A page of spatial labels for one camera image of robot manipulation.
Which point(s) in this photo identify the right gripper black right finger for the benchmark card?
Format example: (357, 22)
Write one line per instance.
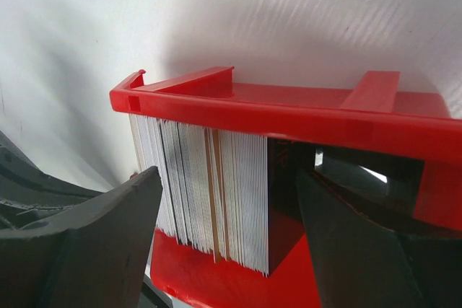
(366, 255)

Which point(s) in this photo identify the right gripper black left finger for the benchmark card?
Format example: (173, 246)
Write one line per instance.
(91, 255)

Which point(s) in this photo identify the white card stack in bin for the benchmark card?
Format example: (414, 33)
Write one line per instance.
(215, 185)

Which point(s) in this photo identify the red plastic bin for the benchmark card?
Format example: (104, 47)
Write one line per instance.
(401, 150)

